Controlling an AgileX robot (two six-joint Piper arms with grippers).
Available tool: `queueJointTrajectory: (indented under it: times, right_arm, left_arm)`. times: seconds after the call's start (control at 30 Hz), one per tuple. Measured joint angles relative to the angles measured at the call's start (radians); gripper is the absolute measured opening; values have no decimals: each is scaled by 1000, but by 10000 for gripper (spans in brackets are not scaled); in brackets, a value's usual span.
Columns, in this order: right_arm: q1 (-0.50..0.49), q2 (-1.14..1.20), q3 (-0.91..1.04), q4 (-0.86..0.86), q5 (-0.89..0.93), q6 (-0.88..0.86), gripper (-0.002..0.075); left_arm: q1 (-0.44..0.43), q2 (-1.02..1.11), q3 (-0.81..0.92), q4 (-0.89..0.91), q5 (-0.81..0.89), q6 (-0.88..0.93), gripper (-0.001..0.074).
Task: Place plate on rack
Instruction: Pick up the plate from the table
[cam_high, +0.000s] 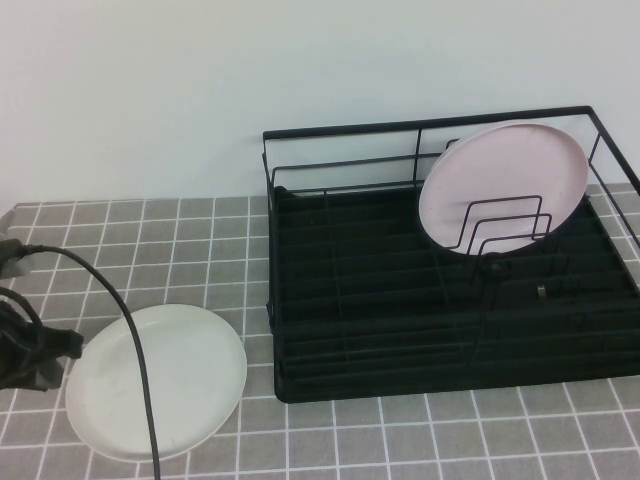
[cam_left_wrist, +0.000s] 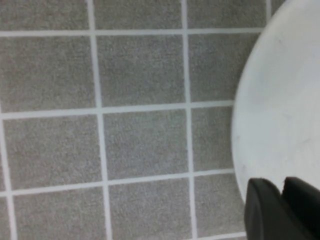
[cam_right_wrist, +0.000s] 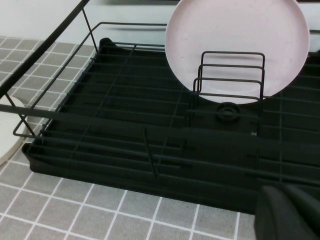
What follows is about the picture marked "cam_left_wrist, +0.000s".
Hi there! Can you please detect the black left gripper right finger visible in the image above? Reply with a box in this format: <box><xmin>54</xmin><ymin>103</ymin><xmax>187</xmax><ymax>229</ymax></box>
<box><xmin>281</xmin><ymin>176</ymin><xmax>320</xmax><ymax>240</ymax></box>

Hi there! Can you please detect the grey checkered tablecloth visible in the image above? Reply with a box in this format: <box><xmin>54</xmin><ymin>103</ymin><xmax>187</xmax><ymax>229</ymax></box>
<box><xmin>0</xmin><ymin>0</ymin><xmax>286</xmax><ymax>240</ymax></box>

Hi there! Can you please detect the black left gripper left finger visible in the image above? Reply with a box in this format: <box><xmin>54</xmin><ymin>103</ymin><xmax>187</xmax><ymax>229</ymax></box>
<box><xmin>244</xmin><ymin>177</ymin><xmax>312</xmax><ymax>240</ymax></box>

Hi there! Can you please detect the white round plate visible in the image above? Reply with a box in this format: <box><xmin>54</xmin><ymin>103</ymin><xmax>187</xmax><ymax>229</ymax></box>
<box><xmin>231</xmin><ymin>0</ymin><xmax>320</xmax><ymax>208</ymax></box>

